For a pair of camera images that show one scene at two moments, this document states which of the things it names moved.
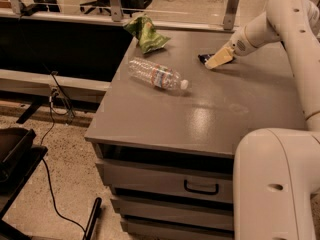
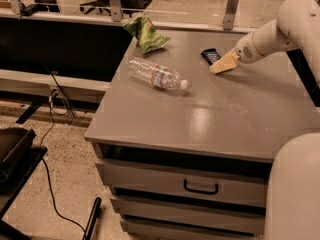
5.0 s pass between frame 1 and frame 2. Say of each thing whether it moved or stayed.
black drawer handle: stayed
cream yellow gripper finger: moved
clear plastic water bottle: stayed
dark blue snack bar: moved
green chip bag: stayed
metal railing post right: stayed
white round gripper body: moved
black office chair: stayed
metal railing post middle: stayed
